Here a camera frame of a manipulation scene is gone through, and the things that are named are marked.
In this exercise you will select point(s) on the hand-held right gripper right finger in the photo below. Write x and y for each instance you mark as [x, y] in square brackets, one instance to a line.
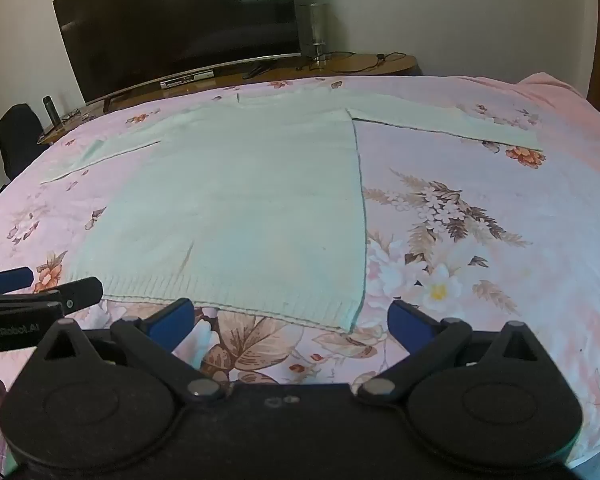
[405, 322]

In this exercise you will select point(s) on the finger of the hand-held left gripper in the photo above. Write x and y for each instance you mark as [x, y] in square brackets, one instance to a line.
[80, 292]
[10, 280]

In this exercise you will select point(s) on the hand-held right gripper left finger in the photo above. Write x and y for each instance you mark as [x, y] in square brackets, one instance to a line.
[172, 321]

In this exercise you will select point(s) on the light green knit sweater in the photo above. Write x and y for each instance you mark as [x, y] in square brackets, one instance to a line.
[240, 200]

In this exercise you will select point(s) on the pink floral bed blanket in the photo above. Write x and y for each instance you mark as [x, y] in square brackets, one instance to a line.
[480, 260]

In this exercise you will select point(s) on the black chair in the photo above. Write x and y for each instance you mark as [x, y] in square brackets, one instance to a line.
[17, 135]

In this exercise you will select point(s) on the silver set-top box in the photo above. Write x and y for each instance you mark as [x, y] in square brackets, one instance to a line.
[187, 80]

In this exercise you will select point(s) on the wooden television stand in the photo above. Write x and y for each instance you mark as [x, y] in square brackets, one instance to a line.
[360, 65]

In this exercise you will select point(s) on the black remote control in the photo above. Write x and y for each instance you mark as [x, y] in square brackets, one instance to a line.
[257, 70]

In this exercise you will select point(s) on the plain pink blanket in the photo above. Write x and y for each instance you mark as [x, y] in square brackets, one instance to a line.
[555, 91]

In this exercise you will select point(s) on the black flat television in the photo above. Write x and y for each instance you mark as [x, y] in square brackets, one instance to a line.
[180, 20]

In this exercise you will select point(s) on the clear glass vase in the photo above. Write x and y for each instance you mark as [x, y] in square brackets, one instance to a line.
[314, 30]

